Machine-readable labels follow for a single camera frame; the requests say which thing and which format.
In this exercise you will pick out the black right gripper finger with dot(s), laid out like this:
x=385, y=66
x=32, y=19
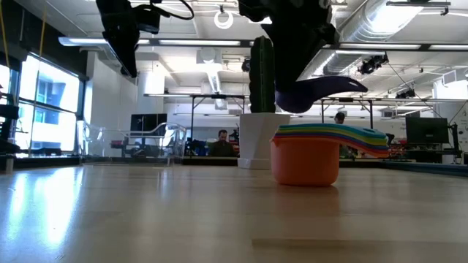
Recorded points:
x=287, y=62
x=311, y=47

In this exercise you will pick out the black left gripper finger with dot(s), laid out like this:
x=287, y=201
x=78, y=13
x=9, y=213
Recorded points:
x=126, y=55

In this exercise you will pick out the dark purple measuring cup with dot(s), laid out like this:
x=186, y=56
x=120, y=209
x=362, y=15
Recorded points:
x=311, y=98

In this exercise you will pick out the green measuring cup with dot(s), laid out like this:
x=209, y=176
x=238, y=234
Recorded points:
x=329, y=130

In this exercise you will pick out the blue measuring cup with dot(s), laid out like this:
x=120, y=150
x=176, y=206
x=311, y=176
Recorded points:
x=329, y=136

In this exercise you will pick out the orange measuring cup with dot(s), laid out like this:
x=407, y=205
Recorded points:
x=305, y=160

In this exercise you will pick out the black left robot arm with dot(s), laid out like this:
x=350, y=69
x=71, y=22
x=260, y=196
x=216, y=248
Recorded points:
x=7, y=117

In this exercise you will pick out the clear plastic basket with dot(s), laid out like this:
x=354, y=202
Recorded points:
x=166, y=140

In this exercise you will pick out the green cactus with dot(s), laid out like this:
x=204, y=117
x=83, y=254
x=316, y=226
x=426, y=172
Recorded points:
x=260, y=80

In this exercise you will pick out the long ceiling light strip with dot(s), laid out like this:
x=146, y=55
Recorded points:
x=80, y=41
x=448, y=47
x=197, y=42
x=376, y=46

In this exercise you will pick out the person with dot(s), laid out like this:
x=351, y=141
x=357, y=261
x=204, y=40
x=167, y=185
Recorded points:
x=222, y=148
x=340, y=118

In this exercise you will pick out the white plant pot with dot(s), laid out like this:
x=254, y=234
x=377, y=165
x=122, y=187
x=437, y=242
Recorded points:
x=256, y=139

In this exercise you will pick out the black monitor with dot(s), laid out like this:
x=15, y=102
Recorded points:
x=426, y=129

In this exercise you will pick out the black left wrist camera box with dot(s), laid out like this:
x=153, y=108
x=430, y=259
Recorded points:
x=148, y=20

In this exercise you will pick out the black overhead frame beam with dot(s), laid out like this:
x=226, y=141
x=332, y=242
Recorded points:
x=245, y=42

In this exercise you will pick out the silver ventilation duct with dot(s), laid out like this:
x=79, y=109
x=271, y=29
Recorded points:
x=365, y=22

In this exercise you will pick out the black metal frame stand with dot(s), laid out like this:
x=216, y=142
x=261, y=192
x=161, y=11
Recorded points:
x=347, y=99
x=219, y=96

